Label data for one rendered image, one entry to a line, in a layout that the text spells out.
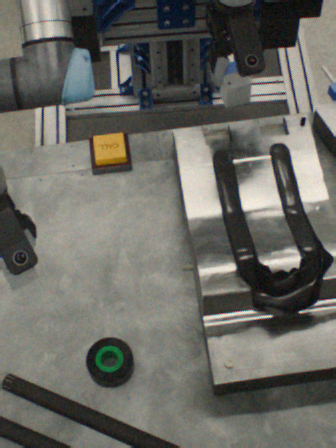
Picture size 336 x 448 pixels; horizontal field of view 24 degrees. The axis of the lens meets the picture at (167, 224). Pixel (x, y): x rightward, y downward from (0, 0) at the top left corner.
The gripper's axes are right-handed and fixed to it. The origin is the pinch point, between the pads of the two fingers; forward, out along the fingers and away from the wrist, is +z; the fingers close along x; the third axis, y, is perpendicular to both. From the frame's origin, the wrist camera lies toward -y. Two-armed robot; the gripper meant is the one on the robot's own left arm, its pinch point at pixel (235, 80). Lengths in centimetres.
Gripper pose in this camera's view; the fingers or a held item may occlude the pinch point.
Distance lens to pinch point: 154.1
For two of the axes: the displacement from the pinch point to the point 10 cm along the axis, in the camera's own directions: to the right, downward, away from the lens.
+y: -2.9, -8.2, 4.9
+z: 0.4, 5.0, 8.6
